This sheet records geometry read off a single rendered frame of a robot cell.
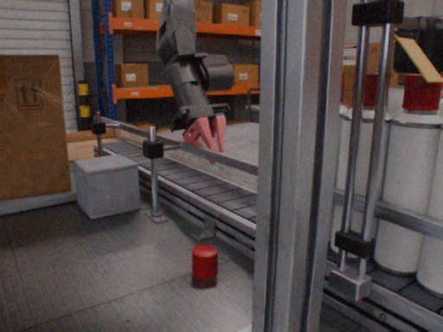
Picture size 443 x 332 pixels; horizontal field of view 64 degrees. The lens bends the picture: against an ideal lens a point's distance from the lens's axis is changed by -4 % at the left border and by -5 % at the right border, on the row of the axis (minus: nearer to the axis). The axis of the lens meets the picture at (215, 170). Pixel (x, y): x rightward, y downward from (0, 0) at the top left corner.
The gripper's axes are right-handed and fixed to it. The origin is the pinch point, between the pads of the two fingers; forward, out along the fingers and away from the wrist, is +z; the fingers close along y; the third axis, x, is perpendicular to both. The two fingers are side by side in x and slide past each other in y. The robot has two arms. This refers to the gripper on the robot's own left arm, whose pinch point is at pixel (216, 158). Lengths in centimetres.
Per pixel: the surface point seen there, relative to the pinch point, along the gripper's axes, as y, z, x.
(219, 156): -4.8, 3.0, -7.4
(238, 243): -5.7, 15.8, -4.7
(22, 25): 24, -302, 265
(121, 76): 106, -214, 246
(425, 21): 25.2, -4.1, -31.5
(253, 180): 3.0, 6.4, -3.0
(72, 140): -5, -48, 73
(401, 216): -4.6, 21.4, -29.8
